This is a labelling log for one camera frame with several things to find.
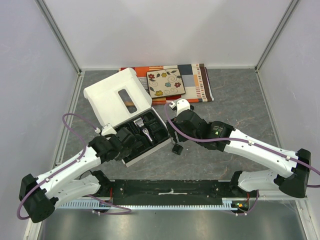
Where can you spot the floral square plate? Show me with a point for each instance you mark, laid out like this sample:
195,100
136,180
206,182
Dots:
165,83

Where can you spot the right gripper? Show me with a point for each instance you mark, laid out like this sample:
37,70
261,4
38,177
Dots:
173,127

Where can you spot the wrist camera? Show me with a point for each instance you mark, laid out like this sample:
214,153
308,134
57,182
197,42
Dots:
180,105
106,130

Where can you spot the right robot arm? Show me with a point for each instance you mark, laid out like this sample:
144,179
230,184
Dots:
286,170

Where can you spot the silver black hair clipper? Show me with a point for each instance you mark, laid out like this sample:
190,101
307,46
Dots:
141,125

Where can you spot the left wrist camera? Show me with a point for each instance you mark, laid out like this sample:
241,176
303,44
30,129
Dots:
106,130

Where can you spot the white hair clipper kit box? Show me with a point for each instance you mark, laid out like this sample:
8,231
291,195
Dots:
119,100

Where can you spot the grey cable duct rail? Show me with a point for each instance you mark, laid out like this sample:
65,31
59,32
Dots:
92,204

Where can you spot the black comb guard attachment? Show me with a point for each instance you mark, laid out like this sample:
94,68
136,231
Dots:
177,149

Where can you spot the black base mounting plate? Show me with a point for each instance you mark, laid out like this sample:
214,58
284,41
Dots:
137,191

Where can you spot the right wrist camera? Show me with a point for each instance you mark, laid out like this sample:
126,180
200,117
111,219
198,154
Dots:
180,105

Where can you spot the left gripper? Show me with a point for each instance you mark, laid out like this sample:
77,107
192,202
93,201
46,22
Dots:
126,152

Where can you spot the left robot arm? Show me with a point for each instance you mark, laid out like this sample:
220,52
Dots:
41,195

